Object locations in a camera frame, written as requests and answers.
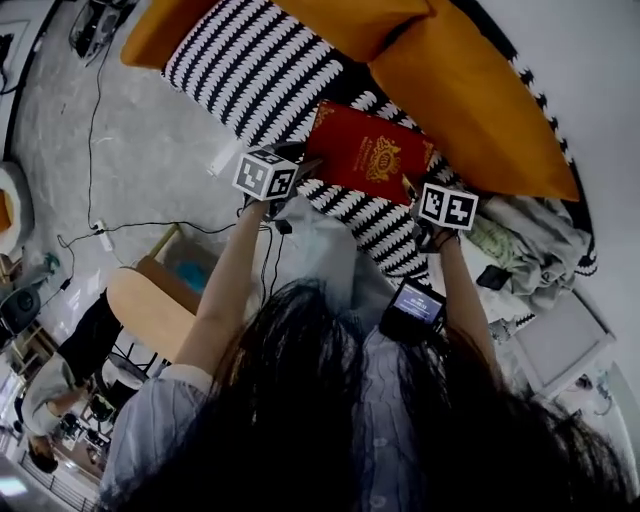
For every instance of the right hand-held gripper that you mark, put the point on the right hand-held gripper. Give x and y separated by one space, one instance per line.
446 206

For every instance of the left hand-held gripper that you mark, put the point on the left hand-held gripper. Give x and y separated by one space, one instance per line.
264 176

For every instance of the red book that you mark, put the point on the red book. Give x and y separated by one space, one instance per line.
367 152

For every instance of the black and white striped sofa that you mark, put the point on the black and white striped sofa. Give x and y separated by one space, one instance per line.
255 65

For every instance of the person's left forearm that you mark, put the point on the person's left forearm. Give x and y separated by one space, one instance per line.
220 290

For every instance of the person's right forearm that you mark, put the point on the person's right forearm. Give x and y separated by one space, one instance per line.
465 295

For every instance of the black wristband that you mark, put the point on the black wristband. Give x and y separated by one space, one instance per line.
444 240

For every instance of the black power adapter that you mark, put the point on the black power adapter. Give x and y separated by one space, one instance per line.
284 227

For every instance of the green patterned cloth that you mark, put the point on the green patterned cloth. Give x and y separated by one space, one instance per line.
492 239

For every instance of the large orange cushion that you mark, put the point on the large orange cushion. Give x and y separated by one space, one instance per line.
475 100

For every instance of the black chest device with screen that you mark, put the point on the black chest device with screen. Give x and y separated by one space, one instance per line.
414 310

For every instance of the black phone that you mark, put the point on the black phone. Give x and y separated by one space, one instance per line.
493 277

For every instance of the grey crumpled blanket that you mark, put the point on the grey crumpled blanket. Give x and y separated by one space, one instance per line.
540 240

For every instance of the small orange cushion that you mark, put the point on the small orange cushion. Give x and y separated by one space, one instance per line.
350 20

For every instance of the blue box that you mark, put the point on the blue box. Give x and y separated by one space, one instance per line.
192 276

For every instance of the white power strip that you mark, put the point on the white power strip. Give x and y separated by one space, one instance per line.
103 236

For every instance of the round wooden table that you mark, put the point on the round wooden table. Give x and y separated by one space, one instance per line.
145 310

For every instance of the person's light blue shirt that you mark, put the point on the person's light blue shirt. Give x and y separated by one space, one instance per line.
150 425

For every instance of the black round speaker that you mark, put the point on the black round speaker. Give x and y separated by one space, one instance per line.
20 306

